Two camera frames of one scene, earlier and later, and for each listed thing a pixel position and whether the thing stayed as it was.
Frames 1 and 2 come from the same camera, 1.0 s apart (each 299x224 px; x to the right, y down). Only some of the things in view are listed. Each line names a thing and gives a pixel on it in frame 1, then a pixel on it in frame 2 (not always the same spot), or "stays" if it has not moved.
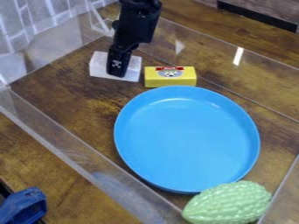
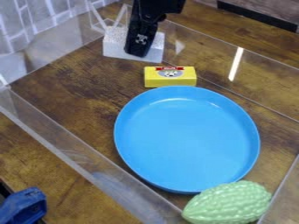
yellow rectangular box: (169, 76) stays
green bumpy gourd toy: (237, 202) stays
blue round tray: (184, 137) stays
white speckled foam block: (97, 66) -> (114, 38)
